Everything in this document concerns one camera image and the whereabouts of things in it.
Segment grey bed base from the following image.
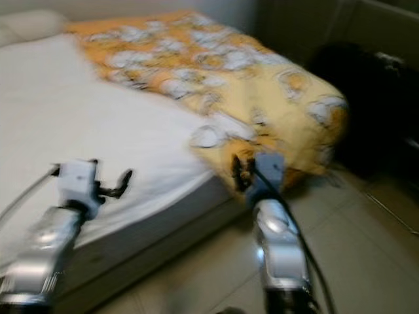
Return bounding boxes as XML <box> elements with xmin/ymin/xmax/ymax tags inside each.
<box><xmin>0</xmin><ymin>173</ymin><xmax>249</xmax><ymax>314</ymax></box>

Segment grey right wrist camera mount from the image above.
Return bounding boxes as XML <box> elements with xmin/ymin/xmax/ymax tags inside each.
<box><xmin>255</xmin><ymin>154</ymin><xmax>286</xmax><ymax>192</ymax></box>

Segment white quilted mattress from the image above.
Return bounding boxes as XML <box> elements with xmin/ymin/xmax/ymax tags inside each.
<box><xmin>0</xmin><ymin>33</ymin><xmax>223</xmax><ymax>262</ymax></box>

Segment cream knotted bolster pillow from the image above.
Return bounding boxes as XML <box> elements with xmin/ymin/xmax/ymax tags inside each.
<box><xmin>0</xmin><ymin>8</ymin><xmax>69</xmax><ymax>46</ymax></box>

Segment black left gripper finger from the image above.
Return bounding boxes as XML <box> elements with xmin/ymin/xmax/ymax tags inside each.
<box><xmin>115</xmin><ymin>169</ymin><xmax>134</xmax><ymax>198</ymax></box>

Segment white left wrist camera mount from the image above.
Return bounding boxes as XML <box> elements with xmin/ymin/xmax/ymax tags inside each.
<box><xmin>56</xmin><ymin>160</ymin><xmax>100</xmax><ymax>211</ymax></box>

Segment orange yellow cartoon blanket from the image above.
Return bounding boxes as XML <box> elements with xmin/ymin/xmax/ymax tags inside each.
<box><xmin>65</xmin><ymin>10</ymin><xmax>350</xmax><ymax>197</ymax></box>

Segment dark wardrobe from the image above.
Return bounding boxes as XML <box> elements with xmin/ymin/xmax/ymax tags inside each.
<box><xmin>255</xmin><ymin>0</ymin><xmax>419</xmax><ymax>66</ymax></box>

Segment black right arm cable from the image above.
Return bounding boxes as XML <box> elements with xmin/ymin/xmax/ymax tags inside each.
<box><xmin>255</xmin><ymin>167</ymin><xmax>338</xmax><ymax>314</ymax></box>

